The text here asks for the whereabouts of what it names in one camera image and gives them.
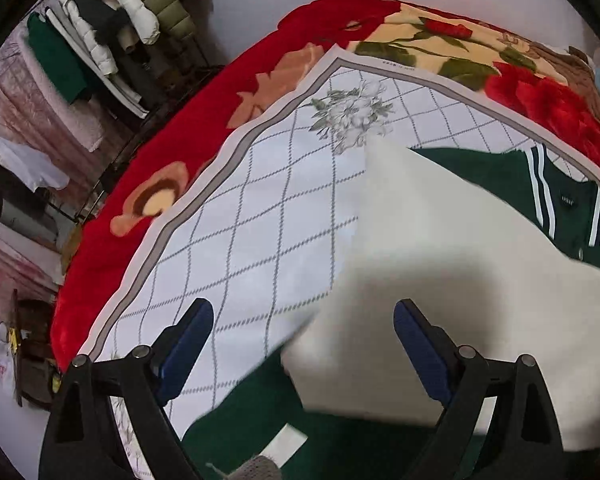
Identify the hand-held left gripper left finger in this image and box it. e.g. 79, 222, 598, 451
39, 298, 214, 480

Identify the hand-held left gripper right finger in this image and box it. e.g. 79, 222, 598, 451
394, 298, 566, 480

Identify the green and white varsity jacket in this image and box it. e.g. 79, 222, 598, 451
180, 135, 600, 480

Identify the grey knit sleeve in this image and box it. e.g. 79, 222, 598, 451
232, 455, 283, 480

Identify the dark wooden stool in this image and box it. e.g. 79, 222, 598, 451
10, 289, 65, 409

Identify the white checked floral sheet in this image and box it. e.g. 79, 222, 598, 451
77, 44, 600, 480

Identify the red floral blanket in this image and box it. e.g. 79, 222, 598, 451
50, 0, 600, 361

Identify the white plastic bag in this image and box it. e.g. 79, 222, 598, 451
0, 131, 72, 192

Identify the green hanging garment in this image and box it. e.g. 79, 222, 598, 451
26, 12, 95, 106

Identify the white puffer jacket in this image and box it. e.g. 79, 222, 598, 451
60, 0, 162, 79

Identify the olive puffer jacket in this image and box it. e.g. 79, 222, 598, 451
134, 0, 197, 42

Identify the black hanging garment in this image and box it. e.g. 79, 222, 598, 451
64, 0, 132, 45

